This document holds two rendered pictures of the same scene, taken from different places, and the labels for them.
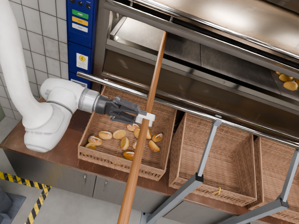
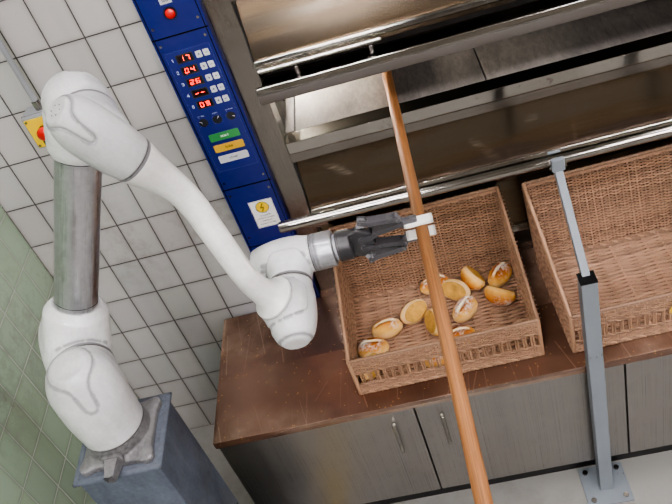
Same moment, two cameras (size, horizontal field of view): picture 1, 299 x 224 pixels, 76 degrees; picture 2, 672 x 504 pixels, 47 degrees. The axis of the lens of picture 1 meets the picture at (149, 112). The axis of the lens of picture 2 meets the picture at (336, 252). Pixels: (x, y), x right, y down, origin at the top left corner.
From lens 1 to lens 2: 106 cm
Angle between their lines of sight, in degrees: 14
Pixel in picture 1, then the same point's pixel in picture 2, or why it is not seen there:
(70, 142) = (330, 377)
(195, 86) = (503, 123)
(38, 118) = (278, 296)
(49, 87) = (262, 261)
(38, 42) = (172, 227)
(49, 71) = (213, 272)
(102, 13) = (256, 110)
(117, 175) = not seen: hidden behind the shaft
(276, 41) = not seen: outside the picture
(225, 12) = not seen: outside the picture
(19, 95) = (247, 275)
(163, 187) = (564, 360)
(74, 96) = (301, 253)
